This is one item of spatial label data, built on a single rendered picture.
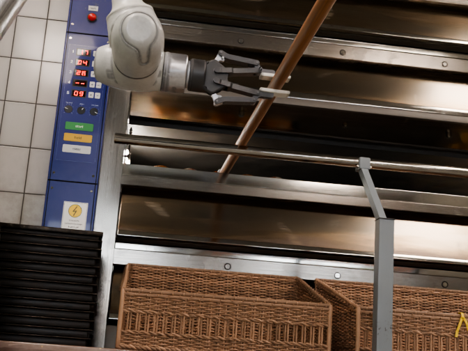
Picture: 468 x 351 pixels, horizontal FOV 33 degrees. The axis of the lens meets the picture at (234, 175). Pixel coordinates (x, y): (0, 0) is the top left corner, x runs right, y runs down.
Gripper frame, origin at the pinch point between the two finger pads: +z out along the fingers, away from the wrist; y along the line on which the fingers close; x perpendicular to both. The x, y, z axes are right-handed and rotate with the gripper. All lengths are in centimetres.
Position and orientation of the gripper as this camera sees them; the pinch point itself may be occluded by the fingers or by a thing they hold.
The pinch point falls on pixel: (274, 85)
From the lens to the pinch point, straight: 187.5
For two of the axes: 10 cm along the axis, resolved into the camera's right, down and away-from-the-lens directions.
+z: 9.9, 1.0, 1.3
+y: -0.7, 9.7, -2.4
